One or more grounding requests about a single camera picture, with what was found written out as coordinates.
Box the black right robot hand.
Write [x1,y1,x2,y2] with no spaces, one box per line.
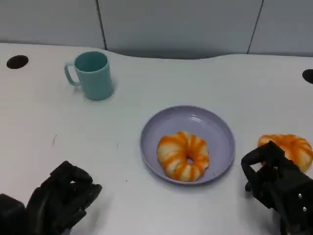
[241,141,313,235]

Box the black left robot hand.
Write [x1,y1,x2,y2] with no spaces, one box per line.
[24,161,103,235]

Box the orange and white bread roll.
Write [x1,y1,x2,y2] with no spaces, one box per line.
[156,131,210,182]
[258,134,313,173]

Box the lilac plate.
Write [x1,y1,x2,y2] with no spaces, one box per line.
[140,105,236,186]

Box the pale green mug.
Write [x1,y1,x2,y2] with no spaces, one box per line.
[64,51,115,101]

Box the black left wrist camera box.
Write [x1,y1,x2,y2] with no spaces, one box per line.
[0,193,26,235]

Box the black table cable hole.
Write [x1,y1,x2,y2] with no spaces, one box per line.
[6,55,29,70]
[302,69,313,85]

